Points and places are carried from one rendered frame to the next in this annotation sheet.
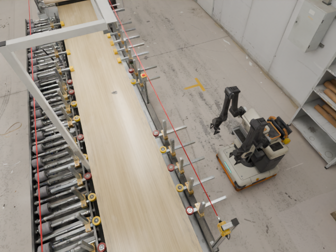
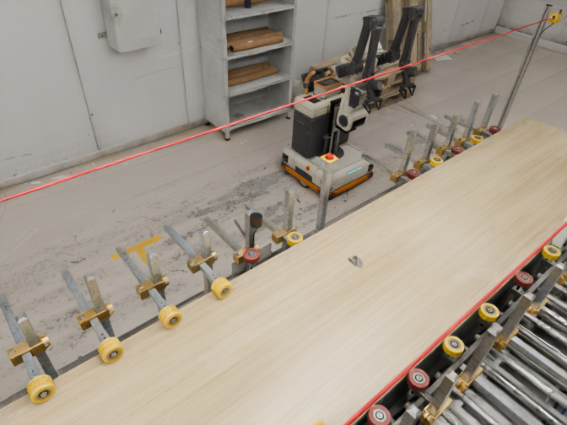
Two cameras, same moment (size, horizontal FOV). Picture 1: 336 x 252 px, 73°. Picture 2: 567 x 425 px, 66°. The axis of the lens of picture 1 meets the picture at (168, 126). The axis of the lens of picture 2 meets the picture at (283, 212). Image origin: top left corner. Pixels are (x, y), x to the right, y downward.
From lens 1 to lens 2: 3.87 m
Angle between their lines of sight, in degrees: 70
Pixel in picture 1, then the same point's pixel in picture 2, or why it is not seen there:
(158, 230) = (544, 146)
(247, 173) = (354, 152)
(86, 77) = (330, 363)
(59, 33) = not seen: outside the picture
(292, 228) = (381, 142)
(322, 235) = (374, 126)
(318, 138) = (252, 112)
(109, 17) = not seen: outside the picture
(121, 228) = not seen: outside the picture
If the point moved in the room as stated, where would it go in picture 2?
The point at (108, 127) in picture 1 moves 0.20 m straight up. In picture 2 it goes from (460, 238) to (472, 209)
